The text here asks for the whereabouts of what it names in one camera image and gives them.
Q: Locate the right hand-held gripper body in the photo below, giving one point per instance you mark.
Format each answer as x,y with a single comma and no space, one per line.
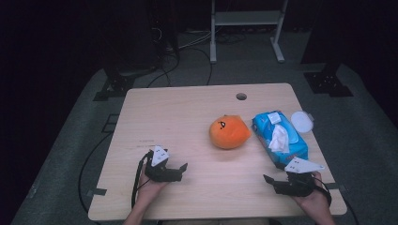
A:
300,184

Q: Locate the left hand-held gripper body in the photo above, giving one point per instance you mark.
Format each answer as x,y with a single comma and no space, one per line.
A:
159,156

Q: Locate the blue wet wipes pack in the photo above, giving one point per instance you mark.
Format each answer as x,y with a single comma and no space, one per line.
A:
297,146

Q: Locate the white wet wipe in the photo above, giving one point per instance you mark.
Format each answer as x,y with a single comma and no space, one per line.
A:
279,140

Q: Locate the orange plush toy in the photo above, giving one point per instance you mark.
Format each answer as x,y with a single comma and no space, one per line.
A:
230,132

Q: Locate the person's right hand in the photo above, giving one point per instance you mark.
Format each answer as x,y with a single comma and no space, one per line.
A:
314,203

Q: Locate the person's left hand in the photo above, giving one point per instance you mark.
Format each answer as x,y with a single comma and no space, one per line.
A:
147,189

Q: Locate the grey floor tape strip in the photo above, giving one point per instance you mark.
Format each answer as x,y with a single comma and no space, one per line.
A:
335,187
97,192

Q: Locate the black stand base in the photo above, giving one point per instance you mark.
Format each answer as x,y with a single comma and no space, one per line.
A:
327,83
115,86

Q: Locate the grey round table grommet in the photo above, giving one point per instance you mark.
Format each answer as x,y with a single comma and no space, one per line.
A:
241,96

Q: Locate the white metal stand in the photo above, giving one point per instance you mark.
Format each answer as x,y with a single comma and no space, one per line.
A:
247,18

